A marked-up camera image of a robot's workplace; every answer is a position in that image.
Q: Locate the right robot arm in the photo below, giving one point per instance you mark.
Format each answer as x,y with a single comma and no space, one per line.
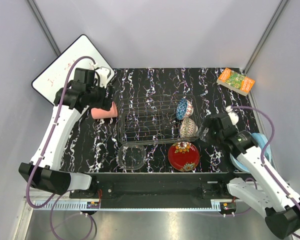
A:
278,203

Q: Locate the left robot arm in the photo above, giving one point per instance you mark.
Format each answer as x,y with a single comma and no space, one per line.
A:
90,88

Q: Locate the red floral plate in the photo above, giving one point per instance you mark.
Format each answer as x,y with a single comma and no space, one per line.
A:
183,156

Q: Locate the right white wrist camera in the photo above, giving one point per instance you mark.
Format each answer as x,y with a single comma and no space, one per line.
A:
232,115

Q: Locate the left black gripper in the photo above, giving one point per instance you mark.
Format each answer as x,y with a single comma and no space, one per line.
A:
105,102

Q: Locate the brown patterned ceramic bowl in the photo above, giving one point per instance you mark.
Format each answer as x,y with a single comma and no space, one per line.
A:
188,128

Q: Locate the orange green book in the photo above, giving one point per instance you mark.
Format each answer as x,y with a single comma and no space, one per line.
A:
235,81

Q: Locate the light blue headphones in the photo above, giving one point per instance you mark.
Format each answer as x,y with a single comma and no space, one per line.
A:
261,139

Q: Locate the clear glass square plate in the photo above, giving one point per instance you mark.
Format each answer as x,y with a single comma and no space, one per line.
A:
131,157

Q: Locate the white whiteboard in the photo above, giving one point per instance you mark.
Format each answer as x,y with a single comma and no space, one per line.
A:
54,76

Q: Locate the pink plastic cup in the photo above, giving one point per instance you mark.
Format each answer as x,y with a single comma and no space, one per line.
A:
98,113

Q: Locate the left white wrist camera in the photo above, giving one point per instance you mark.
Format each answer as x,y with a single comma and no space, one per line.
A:
102,76

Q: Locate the wire dish rack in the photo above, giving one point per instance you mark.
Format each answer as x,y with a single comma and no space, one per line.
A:
150,120

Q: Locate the blue orange patterned bowl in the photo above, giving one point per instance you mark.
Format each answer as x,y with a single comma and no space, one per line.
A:
184,109

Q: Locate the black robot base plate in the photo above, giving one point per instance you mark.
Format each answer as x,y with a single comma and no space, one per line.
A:
198,185

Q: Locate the clear drinking glass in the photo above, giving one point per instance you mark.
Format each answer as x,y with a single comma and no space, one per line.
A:
203,132

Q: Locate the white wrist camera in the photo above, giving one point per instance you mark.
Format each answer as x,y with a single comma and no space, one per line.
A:
232,115
102,76

